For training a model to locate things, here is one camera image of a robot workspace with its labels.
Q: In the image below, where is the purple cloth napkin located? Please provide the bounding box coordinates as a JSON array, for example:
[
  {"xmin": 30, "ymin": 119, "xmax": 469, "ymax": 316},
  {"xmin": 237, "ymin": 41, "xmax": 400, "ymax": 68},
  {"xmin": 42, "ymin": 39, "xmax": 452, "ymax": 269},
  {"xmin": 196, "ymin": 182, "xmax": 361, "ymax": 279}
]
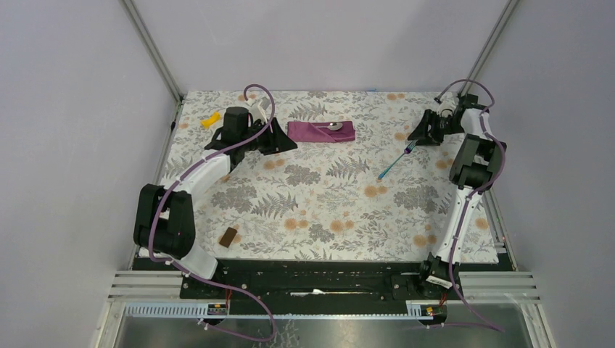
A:
[{"xmin": 287, "ymin": 121, "xmax": 356, "ymax": 143}]

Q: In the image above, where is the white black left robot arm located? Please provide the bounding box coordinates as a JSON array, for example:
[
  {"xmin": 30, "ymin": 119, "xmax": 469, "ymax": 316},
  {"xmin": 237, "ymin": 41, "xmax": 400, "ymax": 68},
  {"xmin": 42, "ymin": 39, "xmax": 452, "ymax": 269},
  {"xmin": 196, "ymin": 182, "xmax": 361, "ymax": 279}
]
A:
[{"xmin": 133, "ymin": 106, "xmax": 297, "ymax": 298}]

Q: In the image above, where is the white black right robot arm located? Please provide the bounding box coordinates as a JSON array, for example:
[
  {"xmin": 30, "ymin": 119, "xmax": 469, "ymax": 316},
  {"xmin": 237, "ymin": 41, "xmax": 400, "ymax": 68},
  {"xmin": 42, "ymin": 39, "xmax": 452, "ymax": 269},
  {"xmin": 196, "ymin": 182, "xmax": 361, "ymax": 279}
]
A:
[{"xmin": 408, "ymin": 94, "xmax": 508, "ymax": 275}]

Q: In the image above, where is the iridescent fork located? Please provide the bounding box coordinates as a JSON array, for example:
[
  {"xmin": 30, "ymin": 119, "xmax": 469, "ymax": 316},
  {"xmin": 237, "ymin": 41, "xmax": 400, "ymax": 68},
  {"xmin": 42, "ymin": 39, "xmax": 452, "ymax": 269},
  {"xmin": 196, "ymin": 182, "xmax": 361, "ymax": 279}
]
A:
[{"xmin": 377, "ymin": 140, "xmax": 417, "ymax": 180}]

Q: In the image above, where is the floral patterned table mat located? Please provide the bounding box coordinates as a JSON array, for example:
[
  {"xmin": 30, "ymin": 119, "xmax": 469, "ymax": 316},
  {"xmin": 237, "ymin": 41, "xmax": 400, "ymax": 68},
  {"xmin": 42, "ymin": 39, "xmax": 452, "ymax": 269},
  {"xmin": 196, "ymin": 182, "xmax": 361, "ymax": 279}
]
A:
[{"xmin": 139, "ymin": 91, "xmax": 500, "ymax": 264}]

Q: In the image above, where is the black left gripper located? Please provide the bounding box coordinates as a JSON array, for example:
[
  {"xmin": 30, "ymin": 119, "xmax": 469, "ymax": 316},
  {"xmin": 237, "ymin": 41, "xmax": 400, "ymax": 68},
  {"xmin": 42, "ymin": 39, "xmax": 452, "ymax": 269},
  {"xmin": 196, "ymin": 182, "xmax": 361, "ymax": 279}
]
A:
[{"xmin": 240, "ymin": 117, "xmax": 297, "ymax": 155}]

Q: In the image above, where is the brown rectangular block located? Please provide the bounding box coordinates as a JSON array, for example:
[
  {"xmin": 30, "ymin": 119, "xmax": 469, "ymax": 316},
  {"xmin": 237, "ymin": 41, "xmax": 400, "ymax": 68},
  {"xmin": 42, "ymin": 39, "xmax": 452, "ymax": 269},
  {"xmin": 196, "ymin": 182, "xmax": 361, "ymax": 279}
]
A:
[{"xmin": 218, "ymin": 227, "xmax": 238, "ymax": 248}]

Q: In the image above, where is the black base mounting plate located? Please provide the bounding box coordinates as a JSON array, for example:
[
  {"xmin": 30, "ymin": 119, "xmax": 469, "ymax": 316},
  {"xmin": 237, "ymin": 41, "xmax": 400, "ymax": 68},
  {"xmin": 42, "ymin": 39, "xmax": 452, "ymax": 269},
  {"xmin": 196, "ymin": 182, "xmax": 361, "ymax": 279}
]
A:
[{"xmin": 180, "ymin": 259, "xmax": 458, "ymax": 315}]

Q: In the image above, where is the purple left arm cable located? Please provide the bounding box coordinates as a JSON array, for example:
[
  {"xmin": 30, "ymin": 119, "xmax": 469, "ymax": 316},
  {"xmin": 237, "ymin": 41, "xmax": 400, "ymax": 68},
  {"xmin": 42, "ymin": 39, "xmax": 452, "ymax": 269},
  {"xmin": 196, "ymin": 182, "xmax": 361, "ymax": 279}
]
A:
[{"xmin": 147, "ymin": 84, "xmax": 280, "ymax": 343}]

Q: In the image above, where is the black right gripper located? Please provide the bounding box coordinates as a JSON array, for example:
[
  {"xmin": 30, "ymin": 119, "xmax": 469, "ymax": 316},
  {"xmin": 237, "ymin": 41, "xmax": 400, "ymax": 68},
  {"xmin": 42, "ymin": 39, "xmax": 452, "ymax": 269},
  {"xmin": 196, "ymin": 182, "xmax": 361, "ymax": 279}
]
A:
[{"xmin": 406, "ymin": 109, "xmax": 463, "ymax": 147}]

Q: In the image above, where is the slotted grey cable duct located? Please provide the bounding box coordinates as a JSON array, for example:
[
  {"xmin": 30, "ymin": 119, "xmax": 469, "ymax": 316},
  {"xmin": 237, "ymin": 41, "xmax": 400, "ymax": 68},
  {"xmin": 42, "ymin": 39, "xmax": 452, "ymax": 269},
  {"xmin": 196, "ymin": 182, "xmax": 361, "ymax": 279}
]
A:
[{"xmin": 125, "ymin": 302, "xmax": 436, "ymax": 321}]

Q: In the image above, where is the silver spoon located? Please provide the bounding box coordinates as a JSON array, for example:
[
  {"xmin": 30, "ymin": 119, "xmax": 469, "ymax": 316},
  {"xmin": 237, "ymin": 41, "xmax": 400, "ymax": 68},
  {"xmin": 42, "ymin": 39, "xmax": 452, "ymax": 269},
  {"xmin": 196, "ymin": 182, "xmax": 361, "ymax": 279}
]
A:
[{"xmin": 315, "ymin": 122, "xmax": 344, "ymax": 132}]

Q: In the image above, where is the yellow plastic block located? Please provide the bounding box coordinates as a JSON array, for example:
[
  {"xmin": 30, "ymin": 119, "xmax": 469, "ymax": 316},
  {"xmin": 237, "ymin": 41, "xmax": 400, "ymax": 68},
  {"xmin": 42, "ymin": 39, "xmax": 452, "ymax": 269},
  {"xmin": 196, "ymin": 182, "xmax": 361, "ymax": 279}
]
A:
[{"xmin": 200, "ymin": 111, "xmax": 221, "ymax": 129}]

